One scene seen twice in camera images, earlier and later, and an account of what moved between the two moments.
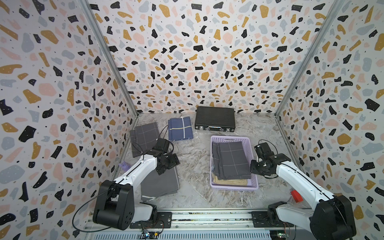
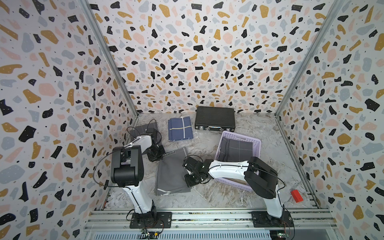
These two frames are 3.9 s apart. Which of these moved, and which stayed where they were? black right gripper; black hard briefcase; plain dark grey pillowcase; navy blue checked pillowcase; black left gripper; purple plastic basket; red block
Moved: plain dark grey pillowcase; purple plastic basket; black left gripper; black right gripper
Stayed: black hard briefcase; navy blue checked pillowcase; red block
